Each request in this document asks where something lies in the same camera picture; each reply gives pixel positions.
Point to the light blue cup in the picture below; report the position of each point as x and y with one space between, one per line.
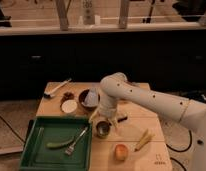
92 98

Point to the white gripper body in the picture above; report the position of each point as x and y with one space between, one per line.
106 109

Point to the dark metal cup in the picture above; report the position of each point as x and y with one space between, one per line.
103 125

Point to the green cup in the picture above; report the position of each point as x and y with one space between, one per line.
103 134

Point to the silver fork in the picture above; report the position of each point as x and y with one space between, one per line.
71 147

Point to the peach fruit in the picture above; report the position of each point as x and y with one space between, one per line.
121 152

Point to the black handled tool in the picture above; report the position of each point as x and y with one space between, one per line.
119 120

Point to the dark brown bowl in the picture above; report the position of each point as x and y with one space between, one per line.
82 96

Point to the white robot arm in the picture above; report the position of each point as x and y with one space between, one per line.
189 113

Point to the brown cookie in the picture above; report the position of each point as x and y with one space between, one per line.
68 96

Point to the white handled brush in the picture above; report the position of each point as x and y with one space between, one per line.
51 93

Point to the green plastic tray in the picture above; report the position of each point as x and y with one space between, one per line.
37 157

